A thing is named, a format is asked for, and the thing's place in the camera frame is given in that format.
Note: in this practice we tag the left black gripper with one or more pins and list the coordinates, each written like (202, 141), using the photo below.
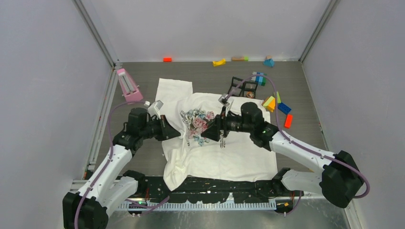
(167, 131)

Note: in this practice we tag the stacked blue green blocks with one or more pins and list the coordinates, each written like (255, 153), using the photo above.
(259, 78)

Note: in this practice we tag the light blue roof block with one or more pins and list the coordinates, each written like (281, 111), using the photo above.
(269, 61)

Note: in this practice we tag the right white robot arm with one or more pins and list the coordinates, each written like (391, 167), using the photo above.
(333, 175)

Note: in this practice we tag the tan and green block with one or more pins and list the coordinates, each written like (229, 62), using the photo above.
(239, 58)

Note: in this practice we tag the red orange flat block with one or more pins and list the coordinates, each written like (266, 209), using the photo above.
(288, 121)

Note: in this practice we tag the black display case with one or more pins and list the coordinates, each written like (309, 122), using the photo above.
(249, 86)
(234, 90)

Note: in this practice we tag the round orange blue brooch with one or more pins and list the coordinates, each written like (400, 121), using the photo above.
(250, 95)

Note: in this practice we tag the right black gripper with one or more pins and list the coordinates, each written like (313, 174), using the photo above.
(220, 124)

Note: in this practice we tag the pink box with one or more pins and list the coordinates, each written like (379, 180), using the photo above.
(130, 89)

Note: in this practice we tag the yellow orange block cluster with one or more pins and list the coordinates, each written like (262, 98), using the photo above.
(269, 104)

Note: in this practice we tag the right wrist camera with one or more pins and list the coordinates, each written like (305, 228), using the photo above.
(226, 104)

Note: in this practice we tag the yellow arch block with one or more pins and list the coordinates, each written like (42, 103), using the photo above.
(219, 63)

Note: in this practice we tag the black display case right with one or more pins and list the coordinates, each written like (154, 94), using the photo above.
(249, 86)

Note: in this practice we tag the white floral t-shirt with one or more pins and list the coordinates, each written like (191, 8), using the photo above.
(193, 155)

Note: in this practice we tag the lime green flat block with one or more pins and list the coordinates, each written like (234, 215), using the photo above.
(277, 97)

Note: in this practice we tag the black display case left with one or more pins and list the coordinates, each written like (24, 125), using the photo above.
(234, 90)

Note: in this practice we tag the blue studded brick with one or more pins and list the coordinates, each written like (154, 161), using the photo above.
(284, 108)

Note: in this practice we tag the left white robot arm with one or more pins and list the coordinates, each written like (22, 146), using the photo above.
(91, 206)

